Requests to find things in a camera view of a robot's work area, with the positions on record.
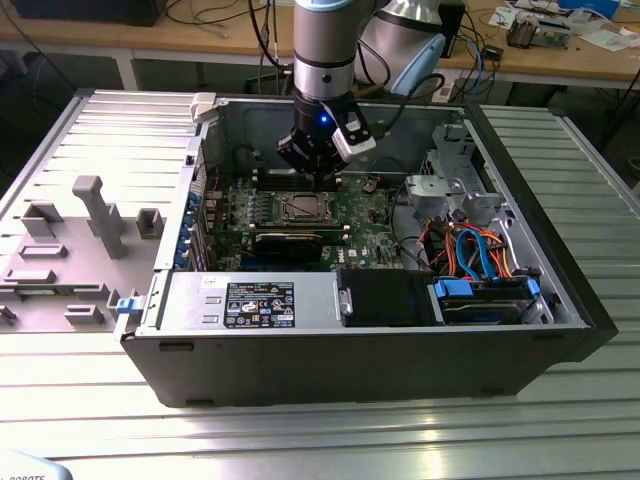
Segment metal socket cover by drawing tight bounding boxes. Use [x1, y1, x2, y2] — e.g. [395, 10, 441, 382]
[282, 194, 333, 220]

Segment black RAM slots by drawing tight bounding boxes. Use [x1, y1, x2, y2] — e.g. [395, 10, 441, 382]
[253, 168, 342, 193]
[254, 222, 349, 237]

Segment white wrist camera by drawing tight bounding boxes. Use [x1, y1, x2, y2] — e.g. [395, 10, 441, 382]
[331, 112, 378, 163]

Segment blue cardboard box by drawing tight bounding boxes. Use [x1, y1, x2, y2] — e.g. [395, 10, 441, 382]
[558, 0, 621, 12]

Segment black open PC case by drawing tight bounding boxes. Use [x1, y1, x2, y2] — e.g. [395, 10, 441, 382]
[117, 92, 619, 409]

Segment pale teach pendant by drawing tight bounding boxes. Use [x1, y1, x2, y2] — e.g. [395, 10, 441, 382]
[0, 449, 74, 480]

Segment white plastic case clip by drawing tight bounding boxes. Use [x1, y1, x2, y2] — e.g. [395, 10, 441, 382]
[192, 92, 221, 124]

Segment wooden desk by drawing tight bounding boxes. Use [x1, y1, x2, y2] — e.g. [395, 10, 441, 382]
[0, 0, 640, 91]

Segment grey metal drive cage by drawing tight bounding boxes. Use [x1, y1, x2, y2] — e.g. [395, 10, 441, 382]
[404, 122, 506, 221]

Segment black camera cable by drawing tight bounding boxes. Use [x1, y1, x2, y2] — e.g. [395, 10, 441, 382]
[374, 72, 447, 139]

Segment green motherboard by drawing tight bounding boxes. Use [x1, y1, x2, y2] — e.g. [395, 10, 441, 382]
[199, 172, 401, 274]

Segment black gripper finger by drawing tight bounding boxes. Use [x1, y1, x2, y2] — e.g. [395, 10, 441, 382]
[277, 129, 320, 193]
[317, 151, 352, 193]

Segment CPU socket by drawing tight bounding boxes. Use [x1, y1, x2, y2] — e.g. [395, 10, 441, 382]
[279, 191, 337, 223]

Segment black monitor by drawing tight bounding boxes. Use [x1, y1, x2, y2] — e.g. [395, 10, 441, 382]
[9, 0, 166, 27]

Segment white papers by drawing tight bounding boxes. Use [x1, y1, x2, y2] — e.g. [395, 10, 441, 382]
[574, 27, 640, 52]

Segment black graphics card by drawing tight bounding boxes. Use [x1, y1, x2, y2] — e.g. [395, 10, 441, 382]
[253, 232, 324, 264]

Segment grey power supply unit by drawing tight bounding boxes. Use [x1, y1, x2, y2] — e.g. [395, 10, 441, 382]
[159, 272, 346, 334]

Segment black tower box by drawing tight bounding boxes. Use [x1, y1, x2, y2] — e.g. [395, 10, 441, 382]
[439, 0, 469, 60]

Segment copper wound transformer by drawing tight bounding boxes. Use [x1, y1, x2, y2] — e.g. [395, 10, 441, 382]
[506, 12, 542, 50]

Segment grey metal box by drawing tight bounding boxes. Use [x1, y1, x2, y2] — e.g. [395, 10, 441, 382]
[537, 17, 575, 50]

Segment blue wire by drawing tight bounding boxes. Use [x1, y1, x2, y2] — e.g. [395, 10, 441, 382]
[454, 227, 481, 282]
[472, 228, 501, 285]

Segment white label card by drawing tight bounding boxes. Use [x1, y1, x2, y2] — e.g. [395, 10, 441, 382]
[430, 77, 457, 104]

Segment hard disk in blue carrier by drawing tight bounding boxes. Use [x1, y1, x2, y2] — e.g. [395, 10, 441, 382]
[429, 277, 541, 326]

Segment grey parts rack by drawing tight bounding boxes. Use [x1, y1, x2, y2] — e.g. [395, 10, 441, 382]
[0, 174, 166, 334]

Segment thick black wire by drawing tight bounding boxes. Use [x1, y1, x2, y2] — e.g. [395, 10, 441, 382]
[388, 182, 434, 274]

